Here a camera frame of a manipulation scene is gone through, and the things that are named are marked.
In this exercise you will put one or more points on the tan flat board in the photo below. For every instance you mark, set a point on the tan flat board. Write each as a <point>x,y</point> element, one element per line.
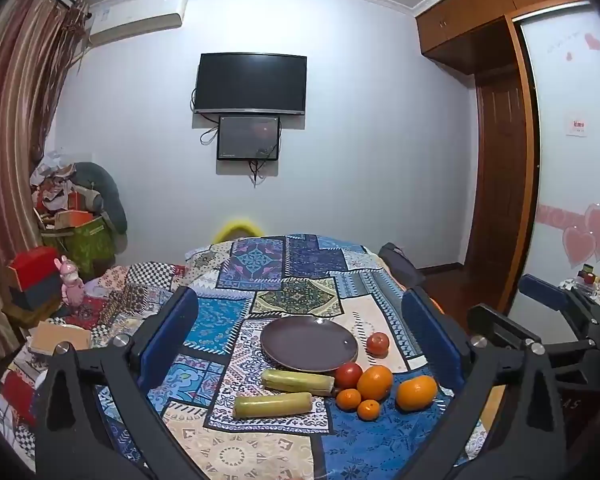
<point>60,337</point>

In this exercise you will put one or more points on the white air conditioner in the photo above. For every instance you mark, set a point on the white air conditioner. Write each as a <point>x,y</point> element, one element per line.
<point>135,17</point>

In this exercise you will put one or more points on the corn cob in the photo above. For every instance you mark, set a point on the corn cob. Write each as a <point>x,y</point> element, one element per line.
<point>297,382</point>
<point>272,405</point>

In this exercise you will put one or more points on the striped brown curtain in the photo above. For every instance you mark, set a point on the striped brown curtain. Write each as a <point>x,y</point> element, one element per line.
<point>15,110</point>

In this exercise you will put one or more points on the pile of papers and clutter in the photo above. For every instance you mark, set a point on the pile of papers and clutter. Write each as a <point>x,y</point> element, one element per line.
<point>52,180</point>

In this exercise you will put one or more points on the small tangerine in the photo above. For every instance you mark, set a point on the small tangerine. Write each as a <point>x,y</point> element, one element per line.
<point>348,400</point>
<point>368,410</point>

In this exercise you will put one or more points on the green patterned box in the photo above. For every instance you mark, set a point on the green patterned box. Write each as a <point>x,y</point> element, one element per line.
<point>87,250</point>

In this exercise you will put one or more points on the orange box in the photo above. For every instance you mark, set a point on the orange box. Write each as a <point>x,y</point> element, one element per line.
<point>74,219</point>

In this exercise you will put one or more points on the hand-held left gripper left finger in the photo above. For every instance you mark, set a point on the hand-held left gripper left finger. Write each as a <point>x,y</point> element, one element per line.
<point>166,340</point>

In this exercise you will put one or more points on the red tomato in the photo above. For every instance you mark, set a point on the red tomato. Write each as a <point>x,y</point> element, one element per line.
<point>378,344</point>
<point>348,375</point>

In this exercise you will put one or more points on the patchwork printed blanket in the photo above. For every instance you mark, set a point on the patchwork printed blanket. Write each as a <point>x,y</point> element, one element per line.
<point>300,270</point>

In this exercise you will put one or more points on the red and white sticker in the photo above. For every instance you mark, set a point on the red and white sticker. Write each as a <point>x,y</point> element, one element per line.
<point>577,127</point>

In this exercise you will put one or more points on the dark grey box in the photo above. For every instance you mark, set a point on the dark grey box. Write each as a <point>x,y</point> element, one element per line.
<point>37,295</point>

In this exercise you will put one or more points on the pink toy figure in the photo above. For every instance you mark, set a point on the pink toy figure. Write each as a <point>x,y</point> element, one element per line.
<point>70,282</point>

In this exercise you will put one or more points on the small wall monitor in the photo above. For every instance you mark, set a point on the small wall monitor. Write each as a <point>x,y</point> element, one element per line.
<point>247,137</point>

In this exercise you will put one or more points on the wooden overhead cabinet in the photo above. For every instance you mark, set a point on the wooden overhead cabinet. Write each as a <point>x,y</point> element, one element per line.
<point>480,15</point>

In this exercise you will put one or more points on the dark cosmetic jar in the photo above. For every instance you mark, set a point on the dark cosmetic jar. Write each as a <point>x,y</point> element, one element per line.
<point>588,276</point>

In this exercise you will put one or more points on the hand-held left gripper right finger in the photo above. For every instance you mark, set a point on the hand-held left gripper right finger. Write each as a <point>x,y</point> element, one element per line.
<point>430,332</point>

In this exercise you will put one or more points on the grey pillow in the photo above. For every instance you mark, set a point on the grey pillow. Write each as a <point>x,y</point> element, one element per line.
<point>107,195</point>

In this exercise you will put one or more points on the black wall television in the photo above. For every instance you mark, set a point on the black wall television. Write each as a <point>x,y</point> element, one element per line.
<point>250,82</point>

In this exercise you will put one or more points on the dark purple plate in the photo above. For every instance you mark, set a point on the dark purple plate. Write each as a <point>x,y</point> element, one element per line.
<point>305,342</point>

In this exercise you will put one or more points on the wooden door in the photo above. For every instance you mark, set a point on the wooden door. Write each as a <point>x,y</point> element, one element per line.
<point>500,175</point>

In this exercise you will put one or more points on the large orange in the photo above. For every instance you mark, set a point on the large orange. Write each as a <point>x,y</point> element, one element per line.
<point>417,393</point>
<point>375,382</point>

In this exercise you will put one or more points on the white heart-sticker sliding door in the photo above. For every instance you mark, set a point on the white heart-sticker sliding door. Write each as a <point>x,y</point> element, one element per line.
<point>570,85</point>

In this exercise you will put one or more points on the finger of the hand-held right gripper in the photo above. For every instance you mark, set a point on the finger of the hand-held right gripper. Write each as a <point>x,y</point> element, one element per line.
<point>495,322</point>
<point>545,292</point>

